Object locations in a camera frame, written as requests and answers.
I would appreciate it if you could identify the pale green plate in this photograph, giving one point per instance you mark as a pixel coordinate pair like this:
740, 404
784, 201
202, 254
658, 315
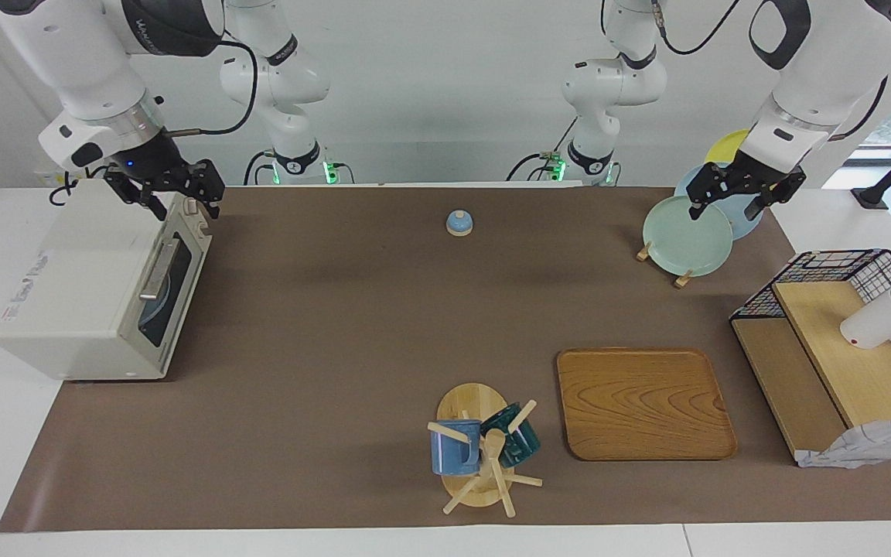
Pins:
685, 240

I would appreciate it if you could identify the yellow plate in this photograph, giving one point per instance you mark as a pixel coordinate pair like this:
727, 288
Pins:
724, 147

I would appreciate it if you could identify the blue mug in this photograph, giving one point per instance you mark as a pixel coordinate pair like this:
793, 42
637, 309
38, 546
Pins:
449, 456

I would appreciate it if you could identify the wooden plate rack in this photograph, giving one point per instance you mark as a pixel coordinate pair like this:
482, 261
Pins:
682, 280

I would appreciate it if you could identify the brown table mat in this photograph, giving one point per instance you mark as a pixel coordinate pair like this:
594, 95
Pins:
337, 348

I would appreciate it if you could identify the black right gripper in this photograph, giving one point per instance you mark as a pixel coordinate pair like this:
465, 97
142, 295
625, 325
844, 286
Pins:
148, 166

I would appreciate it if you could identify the white cup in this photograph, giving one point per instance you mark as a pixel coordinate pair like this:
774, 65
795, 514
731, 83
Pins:
875, 321

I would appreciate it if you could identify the light blue racked plate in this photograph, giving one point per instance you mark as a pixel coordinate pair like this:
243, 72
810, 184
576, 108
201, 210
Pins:
747, 220

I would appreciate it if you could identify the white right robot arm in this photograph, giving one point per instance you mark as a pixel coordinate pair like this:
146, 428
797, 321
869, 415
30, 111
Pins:
82, 70

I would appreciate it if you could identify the wooden mug tree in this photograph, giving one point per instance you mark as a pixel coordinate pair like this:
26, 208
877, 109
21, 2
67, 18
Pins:
469, 402

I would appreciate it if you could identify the dark green mug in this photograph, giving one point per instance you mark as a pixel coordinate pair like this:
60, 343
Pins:
523, 445

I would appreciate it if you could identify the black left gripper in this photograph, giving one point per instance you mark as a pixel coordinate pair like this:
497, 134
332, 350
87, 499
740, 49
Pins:
747, 176

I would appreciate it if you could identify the light blue ribbed plate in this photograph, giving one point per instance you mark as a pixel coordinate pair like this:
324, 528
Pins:
155, 329

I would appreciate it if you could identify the wooden serving tray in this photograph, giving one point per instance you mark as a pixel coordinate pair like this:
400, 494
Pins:
646, 402

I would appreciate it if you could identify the cream toaster oven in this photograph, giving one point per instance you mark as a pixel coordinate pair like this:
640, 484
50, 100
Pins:
66, 286

